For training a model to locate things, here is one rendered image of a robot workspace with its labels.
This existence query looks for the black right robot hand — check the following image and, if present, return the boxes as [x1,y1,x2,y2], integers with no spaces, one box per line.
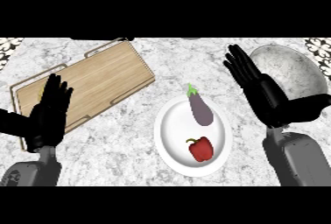
[221,44,331,130]

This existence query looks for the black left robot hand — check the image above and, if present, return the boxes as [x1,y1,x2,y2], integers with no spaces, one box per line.
[0,73,75,154]

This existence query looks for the grey speckled bowl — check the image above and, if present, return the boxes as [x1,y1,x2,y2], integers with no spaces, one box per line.
[248,44,331,119]

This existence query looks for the white plate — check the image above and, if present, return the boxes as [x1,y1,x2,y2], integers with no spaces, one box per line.
[152,94,233,178]

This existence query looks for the red bell pepper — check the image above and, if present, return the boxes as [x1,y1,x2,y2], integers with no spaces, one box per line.
[185,136,214,163]

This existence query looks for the wooden cutting board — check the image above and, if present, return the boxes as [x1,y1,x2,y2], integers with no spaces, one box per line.
[9,38,156,152]

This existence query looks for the purple eggplant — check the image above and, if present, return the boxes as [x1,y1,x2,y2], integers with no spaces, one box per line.
[185,82,216,127]

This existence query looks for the patterned black white tile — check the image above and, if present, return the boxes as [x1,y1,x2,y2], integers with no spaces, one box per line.
[304,37,331,81]
[0,37,26,71]

